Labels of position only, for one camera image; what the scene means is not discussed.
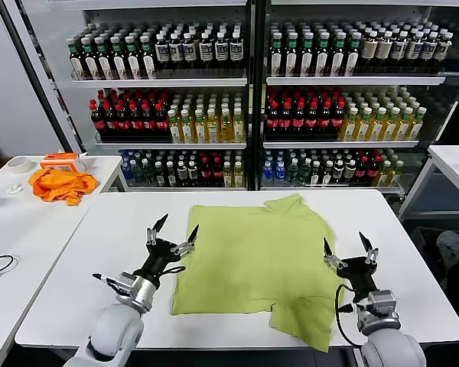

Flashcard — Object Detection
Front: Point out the beige label dark drink bottle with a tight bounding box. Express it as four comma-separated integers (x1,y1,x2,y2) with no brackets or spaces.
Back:
375,31,394,72
360,32,379,72

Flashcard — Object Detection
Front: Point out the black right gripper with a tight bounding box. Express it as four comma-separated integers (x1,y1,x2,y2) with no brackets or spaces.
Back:
322,231,380,303

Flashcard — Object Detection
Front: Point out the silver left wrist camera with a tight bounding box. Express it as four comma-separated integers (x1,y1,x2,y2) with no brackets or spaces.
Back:
92,271,138,303

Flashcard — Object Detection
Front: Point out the blue label dark drink bottle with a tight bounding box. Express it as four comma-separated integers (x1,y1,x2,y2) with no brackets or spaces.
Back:
182,32,199,72
229,31,245,72
155,33,171,72
405,31,425,72
432,31,454,72
419,30,439,72
198,32,214,72
168,33,184,72
213,31,230,72
390,31,409,72

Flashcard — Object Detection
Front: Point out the light green t-shirt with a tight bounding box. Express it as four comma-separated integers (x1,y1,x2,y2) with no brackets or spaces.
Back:
171,193,337,353

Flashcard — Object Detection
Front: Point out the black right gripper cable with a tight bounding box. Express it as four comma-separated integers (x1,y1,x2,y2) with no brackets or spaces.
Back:
334,283,364,348

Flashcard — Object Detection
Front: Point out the black slanted door bar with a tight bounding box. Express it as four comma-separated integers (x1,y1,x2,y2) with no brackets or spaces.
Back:
0,0,77,154

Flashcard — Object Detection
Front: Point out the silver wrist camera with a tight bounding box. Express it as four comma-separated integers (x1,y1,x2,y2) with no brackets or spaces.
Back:
92,271,138,303
354,290,397,313

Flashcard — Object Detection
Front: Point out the black cabinet divider post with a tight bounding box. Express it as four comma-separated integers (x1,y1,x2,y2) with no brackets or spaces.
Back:
247,0,272,191

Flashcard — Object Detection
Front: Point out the blue water bottle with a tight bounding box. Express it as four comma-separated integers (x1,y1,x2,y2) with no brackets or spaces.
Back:
274,161,287,187
121,154,134,181
262,160,275,187

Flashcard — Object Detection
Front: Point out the grey bundled bag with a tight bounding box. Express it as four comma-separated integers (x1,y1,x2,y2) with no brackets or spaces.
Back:
435,231,459,265

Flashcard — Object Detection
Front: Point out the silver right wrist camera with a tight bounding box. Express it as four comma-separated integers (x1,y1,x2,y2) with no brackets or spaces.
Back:
354,290,397,313

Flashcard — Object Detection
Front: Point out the green cap dark tea bottle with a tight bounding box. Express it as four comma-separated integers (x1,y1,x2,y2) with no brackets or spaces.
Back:
80,37,100,80
300,32,316,77
68,37,86,80
109,35,129,80
330,32,347,76
94,36,115,80
315,32,332,77
343,32,363,76
139,34,158,80
269,32,285,77
285,32,300,77
124,35,143,80

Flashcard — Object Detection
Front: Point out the black bottle tray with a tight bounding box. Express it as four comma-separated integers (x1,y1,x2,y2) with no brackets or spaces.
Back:
263,132,343,143
95,130,174,145

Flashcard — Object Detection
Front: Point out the white side table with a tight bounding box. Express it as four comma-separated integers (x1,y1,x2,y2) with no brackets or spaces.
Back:
0,154,130,209
397,144,459,222

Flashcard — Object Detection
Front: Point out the orange white carton box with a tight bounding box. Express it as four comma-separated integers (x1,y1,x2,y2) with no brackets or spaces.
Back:
40,151,89,173

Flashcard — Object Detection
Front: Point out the glass door drinks cabinet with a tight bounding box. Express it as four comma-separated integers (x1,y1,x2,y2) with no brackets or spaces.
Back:
256,0,459,196
15,0,258,192

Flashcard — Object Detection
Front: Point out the white tape roll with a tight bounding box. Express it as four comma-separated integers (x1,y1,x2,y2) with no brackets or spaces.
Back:
5,155,34,174

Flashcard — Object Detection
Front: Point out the white metal shelf board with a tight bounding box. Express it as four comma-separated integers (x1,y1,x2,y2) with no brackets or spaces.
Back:
270,0,459,8
262,140,420,149
128,185,248,192
71,77,249,89
47,0,249,11
94,141,248,150
265,75,447,87
260,185,403,194

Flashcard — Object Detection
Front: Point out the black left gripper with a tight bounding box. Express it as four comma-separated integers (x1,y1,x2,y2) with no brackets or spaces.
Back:
134,213,200,286

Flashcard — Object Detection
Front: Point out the orange crumpled cloth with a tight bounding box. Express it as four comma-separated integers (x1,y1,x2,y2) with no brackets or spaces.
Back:
28,167,100,207

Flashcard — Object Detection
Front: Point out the red cap cola bottle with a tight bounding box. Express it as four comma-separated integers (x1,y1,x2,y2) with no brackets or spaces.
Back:
319,99,334,135
211,156,223,187
103,99,119,135
266,99,281,135
305,99,321,135
330,99,346,135
292,99,308,135
355,156,368,187
279,99,294,135
200,156,213,187
129,101,145,135
155,101,170,135
116,101,132,135
142,101,157,135
90,99,106,135
366,155,380,187

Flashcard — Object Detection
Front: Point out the black adapter cable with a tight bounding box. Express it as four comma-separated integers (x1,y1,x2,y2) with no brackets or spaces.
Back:
0,237,15,282

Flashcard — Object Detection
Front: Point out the green water bottle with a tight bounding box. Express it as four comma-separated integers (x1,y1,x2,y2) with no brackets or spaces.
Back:
298,158,311,187
285,158,299,187

